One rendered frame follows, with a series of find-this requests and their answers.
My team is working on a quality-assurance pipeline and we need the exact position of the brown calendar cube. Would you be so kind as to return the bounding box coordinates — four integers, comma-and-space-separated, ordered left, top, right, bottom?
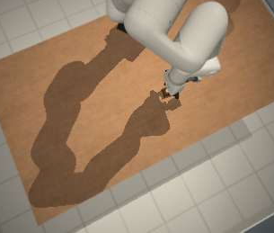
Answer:
164, 87, 169, 95

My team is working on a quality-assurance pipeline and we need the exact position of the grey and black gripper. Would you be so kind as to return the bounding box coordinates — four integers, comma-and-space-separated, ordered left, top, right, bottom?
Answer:
164, 68, 185, 100

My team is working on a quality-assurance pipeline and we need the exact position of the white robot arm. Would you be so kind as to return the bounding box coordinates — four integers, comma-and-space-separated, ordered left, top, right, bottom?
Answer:
106, 0, 228, 85

